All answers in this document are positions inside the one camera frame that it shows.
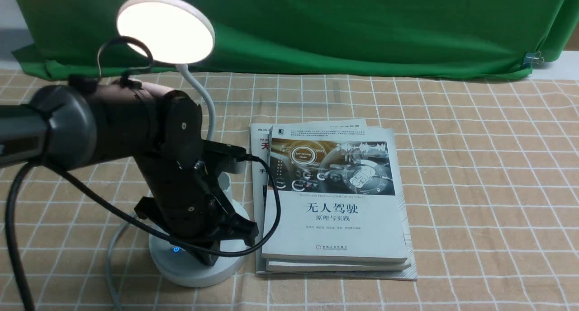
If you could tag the checkered orange tablecloth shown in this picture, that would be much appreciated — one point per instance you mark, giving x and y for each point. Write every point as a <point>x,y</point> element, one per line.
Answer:
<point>490,175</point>

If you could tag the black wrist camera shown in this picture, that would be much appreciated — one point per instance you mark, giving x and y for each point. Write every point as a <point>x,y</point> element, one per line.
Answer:
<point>220,157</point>

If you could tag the middle white book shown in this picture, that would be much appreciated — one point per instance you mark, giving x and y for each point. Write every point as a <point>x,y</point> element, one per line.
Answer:
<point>339,266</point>

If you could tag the green backdrop cloth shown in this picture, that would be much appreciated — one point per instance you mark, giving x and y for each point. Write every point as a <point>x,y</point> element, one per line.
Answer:
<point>457,39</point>

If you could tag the metal binder clip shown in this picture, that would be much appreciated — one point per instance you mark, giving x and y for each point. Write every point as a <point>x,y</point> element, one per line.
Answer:
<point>532,58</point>

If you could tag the top grey self-driving book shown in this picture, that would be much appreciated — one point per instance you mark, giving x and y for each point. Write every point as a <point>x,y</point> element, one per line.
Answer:
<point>334,211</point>

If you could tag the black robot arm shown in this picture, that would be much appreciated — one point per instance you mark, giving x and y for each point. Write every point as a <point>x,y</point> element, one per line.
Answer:
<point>160,128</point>

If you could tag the white round desk lamp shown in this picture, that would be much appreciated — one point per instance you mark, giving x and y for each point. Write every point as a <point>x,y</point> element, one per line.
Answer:
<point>177,33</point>

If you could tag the bottom thin white booklet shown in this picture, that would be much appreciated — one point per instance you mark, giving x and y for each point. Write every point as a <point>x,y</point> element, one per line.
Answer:
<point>259,143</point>

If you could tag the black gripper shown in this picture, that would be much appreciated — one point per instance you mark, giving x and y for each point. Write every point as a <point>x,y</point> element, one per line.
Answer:
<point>176,189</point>

